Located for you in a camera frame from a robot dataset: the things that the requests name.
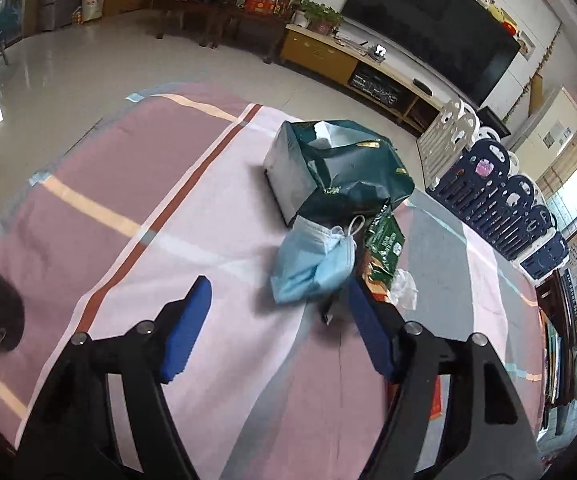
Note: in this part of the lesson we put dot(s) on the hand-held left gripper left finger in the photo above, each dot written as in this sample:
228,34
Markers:
188,330

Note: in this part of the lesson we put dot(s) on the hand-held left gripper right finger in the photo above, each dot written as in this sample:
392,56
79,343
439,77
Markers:
368,325

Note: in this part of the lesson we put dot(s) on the blue face mask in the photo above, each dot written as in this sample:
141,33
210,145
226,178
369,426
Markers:
308,270

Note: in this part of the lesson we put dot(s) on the white crumpled plastic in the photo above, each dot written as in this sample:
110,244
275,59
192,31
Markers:
406,290

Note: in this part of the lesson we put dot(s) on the green snack packet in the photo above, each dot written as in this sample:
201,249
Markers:
386,245

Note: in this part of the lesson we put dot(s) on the red packet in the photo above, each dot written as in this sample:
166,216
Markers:
433,400

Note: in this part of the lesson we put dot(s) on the pink grey striped tablecloth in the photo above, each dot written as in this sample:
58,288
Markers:
168,200

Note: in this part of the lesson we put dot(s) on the dark green paper bag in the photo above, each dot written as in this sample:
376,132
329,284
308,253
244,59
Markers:
348,170

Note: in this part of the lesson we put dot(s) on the navy plastic fence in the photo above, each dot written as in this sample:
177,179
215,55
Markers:
508,210

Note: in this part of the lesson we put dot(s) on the row of picture books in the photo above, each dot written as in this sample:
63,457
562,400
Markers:
560,360

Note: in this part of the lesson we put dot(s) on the white plastic fence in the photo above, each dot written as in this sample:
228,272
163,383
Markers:
448,135

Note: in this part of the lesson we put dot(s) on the black speaker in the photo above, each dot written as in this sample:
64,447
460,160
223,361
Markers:
493,120

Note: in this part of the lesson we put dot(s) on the black router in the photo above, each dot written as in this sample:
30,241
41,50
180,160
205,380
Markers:
422,85

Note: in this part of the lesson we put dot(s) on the beige tall cabinet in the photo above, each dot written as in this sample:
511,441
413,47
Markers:
548,130

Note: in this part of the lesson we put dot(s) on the small silver desk device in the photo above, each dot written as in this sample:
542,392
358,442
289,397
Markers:
379,51

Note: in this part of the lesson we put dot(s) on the yellow wooden television cabinet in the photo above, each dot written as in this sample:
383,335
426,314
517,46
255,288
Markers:
318,55

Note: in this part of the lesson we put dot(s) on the dark wooden chair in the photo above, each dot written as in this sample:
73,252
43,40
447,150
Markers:
188,15
268,30

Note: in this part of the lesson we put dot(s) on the potted green plant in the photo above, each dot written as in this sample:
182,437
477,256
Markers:
321,15

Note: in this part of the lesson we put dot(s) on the large black television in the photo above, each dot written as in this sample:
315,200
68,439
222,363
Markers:
418,15

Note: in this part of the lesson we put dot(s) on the white and red sack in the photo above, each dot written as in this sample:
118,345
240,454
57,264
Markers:
92,6

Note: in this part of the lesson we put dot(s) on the red gift box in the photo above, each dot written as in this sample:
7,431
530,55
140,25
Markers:
268,0

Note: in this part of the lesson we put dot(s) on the row of plush toys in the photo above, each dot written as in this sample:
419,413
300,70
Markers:
488,0

